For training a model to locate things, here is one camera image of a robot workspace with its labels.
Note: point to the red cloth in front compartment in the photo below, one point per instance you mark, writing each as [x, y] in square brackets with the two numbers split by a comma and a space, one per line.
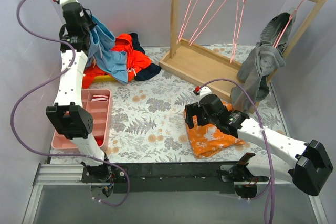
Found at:
[99, 141]

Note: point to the pink divided organizer tray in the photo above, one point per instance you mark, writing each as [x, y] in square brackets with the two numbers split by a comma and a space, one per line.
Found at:
[101, 112]

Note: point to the navy blue garment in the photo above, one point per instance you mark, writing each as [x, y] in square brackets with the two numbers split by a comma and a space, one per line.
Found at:
[147, 68]

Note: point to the pink wire hanger right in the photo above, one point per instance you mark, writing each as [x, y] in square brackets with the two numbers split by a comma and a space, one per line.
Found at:
[238, 21]

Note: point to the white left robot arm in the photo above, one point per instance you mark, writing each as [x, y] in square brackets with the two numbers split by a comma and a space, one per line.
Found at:
[67, 115]

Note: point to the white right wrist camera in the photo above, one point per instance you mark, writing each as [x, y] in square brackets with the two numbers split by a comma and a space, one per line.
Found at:
[201, 92]

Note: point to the pink hanger holding grey shorts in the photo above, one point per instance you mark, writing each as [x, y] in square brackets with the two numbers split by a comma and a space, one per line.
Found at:
[282, 31]

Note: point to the pink wire hanger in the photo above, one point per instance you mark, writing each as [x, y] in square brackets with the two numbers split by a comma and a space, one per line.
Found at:
[188, 13]
[211, 11]
[238, 21]

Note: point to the wooden clothes rack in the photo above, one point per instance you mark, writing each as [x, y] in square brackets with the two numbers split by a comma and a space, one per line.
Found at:
[197, 64]

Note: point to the bright orange shorts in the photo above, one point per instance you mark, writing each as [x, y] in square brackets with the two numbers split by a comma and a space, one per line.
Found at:
[123, 43]

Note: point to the light blue shorts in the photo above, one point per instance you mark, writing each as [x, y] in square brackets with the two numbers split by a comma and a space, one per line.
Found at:
[100, 51]

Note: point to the yellow plastic bin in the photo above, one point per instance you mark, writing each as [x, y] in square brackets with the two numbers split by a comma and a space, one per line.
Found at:
[105, 78]

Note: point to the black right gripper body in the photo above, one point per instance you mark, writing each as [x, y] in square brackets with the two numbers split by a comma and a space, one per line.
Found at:
[191, 114]

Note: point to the red white striped cloth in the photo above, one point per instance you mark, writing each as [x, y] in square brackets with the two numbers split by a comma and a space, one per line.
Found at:
[97, 98]

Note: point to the pink wire hanger left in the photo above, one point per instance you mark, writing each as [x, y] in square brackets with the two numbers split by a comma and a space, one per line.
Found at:
[188, 13]

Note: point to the grey shorts on hanger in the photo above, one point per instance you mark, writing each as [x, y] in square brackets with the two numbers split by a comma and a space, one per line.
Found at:
[264, 58]

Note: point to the aluminium frame rail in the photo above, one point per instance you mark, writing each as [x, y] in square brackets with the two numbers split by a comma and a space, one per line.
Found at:
[64, 193]

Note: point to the pink wire hanger middle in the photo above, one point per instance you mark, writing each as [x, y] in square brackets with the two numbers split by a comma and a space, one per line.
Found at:
[211, 11]

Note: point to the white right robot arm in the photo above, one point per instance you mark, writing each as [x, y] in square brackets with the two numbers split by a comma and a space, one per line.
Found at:
[307, 165]

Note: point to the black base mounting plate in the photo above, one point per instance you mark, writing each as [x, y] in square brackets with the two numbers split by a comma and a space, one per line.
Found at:
[187, 177]

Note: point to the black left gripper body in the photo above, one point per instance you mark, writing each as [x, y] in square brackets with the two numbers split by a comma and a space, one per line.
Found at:
[87, 22]

